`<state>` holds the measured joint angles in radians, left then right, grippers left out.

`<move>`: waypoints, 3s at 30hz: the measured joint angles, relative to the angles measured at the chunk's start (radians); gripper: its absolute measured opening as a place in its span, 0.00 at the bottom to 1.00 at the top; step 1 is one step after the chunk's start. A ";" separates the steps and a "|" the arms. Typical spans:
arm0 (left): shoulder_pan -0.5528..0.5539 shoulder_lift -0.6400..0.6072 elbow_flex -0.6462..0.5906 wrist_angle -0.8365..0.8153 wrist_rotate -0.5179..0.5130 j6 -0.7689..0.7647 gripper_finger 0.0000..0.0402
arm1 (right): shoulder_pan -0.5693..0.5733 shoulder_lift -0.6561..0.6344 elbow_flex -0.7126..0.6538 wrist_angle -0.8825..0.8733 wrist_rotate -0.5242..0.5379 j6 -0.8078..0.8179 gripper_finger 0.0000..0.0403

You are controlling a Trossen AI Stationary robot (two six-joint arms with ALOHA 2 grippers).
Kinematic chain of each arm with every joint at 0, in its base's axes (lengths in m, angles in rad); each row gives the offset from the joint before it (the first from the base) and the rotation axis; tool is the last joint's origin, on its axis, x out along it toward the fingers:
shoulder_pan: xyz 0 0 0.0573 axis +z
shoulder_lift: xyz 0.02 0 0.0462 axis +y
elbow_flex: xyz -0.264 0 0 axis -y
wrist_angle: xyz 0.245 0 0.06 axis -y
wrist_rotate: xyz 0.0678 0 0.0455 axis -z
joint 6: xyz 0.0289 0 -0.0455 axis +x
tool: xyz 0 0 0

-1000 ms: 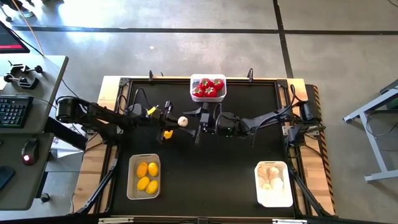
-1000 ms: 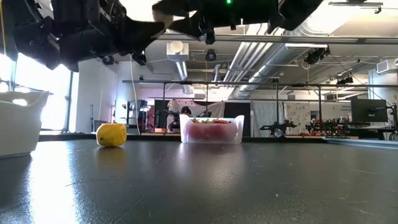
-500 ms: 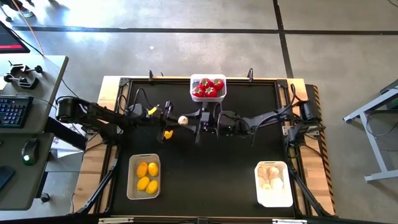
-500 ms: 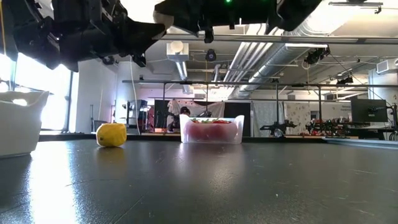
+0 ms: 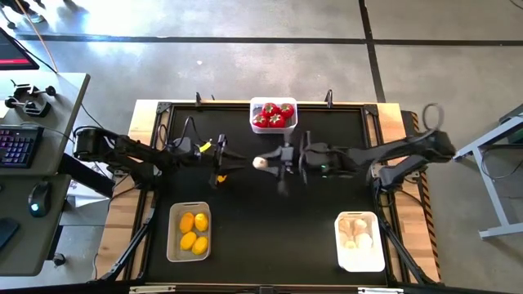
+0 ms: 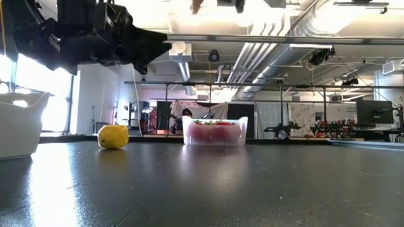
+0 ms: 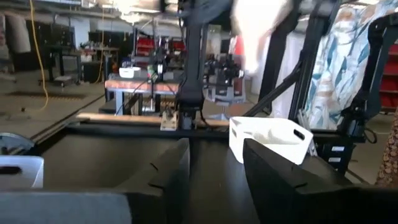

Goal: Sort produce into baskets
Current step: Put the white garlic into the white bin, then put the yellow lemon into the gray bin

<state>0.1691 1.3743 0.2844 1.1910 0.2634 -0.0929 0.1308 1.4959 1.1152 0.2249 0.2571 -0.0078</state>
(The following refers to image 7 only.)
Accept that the white plastic basket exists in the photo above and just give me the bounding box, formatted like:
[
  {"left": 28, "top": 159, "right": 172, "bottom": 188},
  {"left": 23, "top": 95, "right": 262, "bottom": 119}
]
[{"left": 229, "top": 116, "right": 314, "bottom": 166}]

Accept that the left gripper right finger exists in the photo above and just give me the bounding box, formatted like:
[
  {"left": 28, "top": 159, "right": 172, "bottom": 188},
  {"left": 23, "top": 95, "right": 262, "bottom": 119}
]
[{"left": 242, "top": 138, "right": 398, "bottom": 224}]

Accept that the small white tub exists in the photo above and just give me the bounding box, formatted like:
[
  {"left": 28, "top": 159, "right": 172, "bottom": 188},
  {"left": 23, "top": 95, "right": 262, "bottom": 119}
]
[{"left": 118, "top": 66, "right": 142, "bottom": 79}]

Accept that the workbench with grey legs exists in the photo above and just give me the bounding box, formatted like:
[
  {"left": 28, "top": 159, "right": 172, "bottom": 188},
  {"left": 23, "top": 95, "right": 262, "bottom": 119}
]
[{"left": 104, "top": 77, "right": 183, "bottom": 116}]

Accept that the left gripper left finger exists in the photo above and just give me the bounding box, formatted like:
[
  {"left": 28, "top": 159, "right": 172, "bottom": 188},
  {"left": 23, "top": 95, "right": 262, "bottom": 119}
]
[{"left": 0, "top": 138, "right": 192, "bottom": 224}]

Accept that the beige mounting bracket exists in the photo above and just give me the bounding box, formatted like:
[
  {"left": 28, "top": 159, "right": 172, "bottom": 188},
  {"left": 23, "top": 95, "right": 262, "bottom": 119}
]
[{"left": 160, "top": 111, "right": 178, "bottom": 131}]

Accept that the yellow hanging cable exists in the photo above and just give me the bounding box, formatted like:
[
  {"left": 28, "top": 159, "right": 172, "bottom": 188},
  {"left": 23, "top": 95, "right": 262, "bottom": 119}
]
[{"left": 28, "top": 0, "right": 50, "bottom": 112}]

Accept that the grey office chair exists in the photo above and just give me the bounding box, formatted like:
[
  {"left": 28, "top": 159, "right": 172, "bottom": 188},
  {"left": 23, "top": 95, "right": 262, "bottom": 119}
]
[{"left": 203, "top": 54, "right": 247, "bottom": 121}]

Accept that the small translucent plastic basket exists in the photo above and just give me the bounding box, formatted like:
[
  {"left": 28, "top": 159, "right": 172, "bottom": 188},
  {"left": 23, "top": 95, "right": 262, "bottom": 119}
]
[{"left": 0, "top": 133, "right": 45, "bottom": 189}]

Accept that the person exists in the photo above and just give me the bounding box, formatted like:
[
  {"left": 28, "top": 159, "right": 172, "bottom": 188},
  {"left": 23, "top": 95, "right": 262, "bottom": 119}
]
[
  {"left": 374, "top": 107, "right": 398, "bottom": 187},
  {"left": 273, "top": 0, "right": 398, "bottom": 131}
]

